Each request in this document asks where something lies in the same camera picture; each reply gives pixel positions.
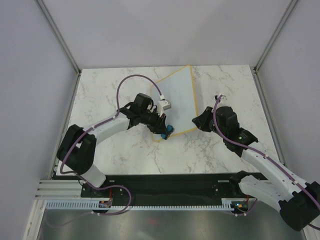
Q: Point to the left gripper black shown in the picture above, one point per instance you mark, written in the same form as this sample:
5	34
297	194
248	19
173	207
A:
160	126

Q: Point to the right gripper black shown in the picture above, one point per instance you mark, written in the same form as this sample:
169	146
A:
200	121

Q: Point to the blue whiteboard eraser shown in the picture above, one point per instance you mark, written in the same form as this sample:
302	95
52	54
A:
169	130

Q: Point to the yellow framed whiteboard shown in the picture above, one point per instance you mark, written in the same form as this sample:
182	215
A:
179	89

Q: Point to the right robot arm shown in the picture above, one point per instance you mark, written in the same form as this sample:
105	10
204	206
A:
296	200

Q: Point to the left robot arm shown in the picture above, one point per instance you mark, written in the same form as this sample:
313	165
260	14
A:
77	150

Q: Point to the aluminium front extrusion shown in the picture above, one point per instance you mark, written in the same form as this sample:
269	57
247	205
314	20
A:
58	190

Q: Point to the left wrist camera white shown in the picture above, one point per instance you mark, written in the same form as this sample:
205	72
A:
163	105

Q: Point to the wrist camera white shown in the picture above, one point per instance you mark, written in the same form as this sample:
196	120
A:
219	97
163	105

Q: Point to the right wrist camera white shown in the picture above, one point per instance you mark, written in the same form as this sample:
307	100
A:
219	97

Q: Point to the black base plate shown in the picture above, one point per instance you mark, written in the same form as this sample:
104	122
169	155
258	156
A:
167	189

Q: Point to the aluminium frame rail right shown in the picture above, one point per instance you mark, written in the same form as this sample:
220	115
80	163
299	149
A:
290	80

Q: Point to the aluminium frame rail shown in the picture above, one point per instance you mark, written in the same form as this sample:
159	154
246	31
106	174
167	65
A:
290	80
57	34

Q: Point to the white slotted cable duct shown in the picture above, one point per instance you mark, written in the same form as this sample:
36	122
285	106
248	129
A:
99	205

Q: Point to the aluminium frame rail left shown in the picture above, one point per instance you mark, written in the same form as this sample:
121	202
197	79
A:
57	34

